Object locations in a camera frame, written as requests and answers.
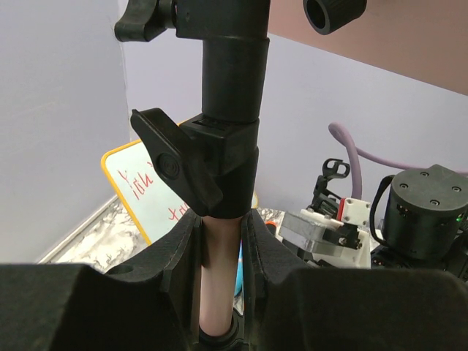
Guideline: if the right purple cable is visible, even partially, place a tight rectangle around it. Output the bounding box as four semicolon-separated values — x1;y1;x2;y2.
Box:
327;121;407;201

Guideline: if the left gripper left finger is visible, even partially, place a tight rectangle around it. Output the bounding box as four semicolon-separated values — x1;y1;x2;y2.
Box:
1;211;200;350

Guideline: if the small whiteboard yellow frame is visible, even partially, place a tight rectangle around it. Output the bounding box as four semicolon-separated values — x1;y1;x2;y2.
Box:
100;138;259;246

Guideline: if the pink music stand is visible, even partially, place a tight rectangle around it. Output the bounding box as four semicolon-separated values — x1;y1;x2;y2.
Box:
113;0;468;351

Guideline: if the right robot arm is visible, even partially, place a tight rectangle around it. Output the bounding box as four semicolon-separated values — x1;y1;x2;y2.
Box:
369;165;467;282

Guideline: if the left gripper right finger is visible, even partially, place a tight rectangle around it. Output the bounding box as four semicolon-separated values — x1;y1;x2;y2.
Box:
241;211;467;350

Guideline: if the blue toy microphone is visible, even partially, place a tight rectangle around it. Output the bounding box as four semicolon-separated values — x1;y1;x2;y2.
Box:
235;245;244;297

